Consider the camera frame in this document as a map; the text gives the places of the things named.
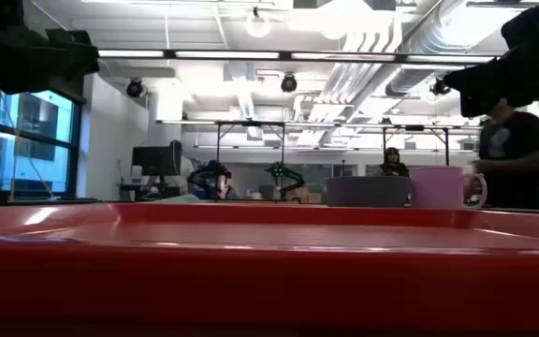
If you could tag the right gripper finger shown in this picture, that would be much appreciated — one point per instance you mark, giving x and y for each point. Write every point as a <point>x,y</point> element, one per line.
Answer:
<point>477,77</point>
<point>480,105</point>

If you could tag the pink ribbed mug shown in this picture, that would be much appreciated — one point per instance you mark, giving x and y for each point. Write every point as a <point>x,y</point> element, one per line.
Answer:
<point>438,187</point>

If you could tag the blue-grey bowl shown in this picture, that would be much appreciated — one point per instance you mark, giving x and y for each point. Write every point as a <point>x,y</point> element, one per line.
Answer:
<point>368,192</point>

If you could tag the green cloth napkin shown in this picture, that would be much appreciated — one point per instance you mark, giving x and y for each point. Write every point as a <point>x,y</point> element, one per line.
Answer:
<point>176,199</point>

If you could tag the red plastic tray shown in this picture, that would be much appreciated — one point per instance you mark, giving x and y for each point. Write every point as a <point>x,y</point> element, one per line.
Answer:
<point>269,281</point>

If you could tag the background robot arm, green light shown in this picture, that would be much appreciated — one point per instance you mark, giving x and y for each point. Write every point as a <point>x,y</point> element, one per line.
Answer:
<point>286,180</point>

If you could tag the black background robot arm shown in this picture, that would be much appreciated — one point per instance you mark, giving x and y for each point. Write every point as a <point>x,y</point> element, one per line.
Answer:
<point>208,175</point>

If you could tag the person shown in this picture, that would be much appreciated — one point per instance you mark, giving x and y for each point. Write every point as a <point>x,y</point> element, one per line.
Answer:
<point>513,159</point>
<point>183,171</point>
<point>393,166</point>

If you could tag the black monitor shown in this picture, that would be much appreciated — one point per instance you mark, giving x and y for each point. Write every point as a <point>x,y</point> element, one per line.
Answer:
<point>155,161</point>

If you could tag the black overhead bar with lights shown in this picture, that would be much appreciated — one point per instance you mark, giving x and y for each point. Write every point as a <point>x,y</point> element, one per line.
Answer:
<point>288,56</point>

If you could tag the cardboard box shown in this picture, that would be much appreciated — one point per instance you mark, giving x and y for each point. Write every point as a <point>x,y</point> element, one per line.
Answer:
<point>309,196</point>

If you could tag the round pendant lamp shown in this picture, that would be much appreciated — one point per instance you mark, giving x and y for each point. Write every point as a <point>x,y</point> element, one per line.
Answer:
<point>257,25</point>

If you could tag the black ceiling camera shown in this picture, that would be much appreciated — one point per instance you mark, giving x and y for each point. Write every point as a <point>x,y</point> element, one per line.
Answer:
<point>439,87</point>
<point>135,88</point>
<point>288,83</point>

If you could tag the silver ventilation duct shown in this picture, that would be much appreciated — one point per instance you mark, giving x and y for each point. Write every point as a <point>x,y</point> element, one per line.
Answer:
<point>419,61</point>

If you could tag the window with black frame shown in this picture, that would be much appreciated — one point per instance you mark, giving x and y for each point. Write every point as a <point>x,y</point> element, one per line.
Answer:
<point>31,140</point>

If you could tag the black aluminium table frame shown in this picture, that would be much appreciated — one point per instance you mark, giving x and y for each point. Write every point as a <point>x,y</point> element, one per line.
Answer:
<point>40,201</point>

